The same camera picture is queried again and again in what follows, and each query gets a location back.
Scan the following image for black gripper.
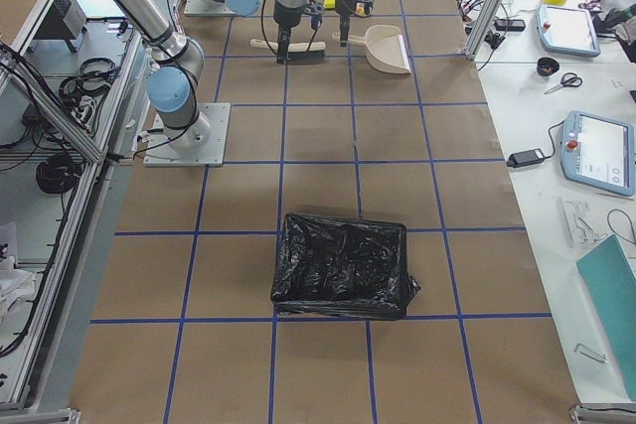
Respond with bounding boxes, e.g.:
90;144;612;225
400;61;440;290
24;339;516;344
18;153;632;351
274;2;302;65
335;0;358;46

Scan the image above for beige hand brush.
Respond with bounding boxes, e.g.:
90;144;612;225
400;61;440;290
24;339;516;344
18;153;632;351
249;39;326;62

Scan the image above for beige plastic dustpan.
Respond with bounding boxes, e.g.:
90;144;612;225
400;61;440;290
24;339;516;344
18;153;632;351
347;25;411;74

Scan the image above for bin with black bag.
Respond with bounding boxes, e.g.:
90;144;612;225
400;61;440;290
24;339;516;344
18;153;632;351
270;212;420;321

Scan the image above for small black bowl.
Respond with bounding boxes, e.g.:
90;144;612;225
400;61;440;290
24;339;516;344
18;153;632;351
536;57;560;77

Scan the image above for grey control box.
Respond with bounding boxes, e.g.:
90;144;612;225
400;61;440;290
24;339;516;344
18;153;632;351
34;0;87;53

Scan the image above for far teach pendant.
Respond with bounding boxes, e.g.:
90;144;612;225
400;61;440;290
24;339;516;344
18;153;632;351
536;4;600;58

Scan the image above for teach pendant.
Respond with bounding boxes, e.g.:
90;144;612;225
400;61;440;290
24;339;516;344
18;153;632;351
536;4;600;58
560;110;635;197

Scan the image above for black power adapter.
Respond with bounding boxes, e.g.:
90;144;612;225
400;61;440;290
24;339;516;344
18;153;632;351
506;148;547;169

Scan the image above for scissors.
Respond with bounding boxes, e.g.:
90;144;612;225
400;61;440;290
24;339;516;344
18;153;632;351
545;71;583;94

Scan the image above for near teach pendant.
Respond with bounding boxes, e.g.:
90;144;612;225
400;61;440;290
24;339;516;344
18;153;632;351
560;110;635;197

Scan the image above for teal folder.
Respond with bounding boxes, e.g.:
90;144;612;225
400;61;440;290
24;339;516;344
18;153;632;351
576;235;635;400

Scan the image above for hex key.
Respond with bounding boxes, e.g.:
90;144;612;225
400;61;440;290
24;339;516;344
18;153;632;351
574;343;608;363

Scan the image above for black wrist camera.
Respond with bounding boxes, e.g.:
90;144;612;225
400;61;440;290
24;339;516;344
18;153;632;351
303;0;324;31

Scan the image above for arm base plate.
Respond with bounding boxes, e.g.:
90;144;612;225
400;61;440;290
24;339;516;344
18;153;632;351
143;103;231;167
184;0;235;17

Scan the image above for aluminium frame post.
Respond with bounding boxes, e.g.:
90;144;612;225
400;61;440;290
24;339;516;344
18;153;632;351
462;0;523;62

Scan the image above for coiled black cable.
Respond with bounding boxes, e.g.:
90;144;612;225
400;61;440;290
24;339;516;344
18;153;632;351
35;151;80;196

